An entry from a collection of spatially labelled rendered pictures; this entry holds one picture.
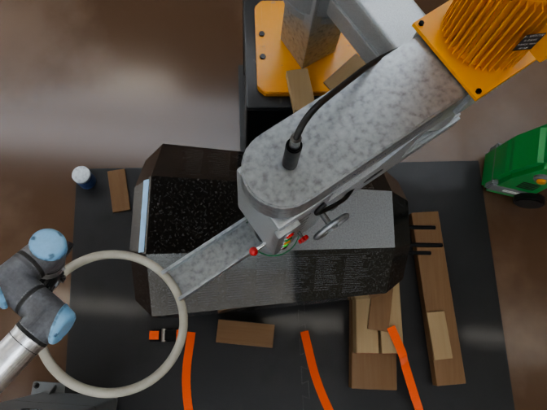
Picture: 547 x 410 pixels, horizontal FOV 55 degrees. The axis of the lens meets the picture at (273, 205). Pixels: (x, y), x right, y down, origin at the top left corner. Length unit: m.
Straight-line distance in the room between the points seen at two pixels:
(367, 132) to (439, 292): 1.80
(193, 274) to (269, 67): 1.09
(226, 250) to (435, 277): 1.50
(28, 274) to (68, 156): 1.94
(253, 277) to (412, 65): 1.16
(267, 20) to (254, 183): 1.43
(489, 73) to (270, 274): 1.20
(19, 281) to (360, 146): 0.92
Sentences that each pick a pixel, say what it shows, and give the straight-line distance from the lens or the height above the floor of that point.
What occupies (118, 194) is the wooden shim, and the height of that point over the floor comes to 0.03.
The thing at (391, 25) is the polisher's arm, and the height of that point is 1.48.
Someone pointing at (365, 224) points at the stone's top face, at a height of 0.83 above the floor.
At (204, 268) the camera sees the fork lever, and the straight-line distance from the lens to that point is 1.93.
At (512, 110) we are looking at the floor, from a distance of 3.71.
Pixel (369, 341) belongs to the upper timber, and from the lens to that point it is 2.87.
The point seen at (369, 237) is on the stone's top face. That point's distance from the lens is 2.27.
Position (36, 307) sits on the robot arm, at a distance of 1.42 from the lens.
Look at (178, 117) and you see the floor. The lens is 3.30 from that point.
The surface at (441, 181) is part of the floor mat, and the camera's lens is 3.34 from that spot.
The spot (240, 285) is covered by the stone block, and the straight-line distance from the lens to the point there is 2.30.
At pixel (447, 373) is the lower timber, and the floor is 0.09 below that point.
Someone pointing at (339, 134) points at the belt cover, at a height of 1.70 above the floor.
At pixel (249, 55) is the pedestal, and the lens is 2.61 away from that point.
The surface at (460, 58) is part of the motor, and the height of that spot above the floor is 1.72.
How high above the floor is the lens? 2.99
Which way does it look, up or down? 75 degrees down
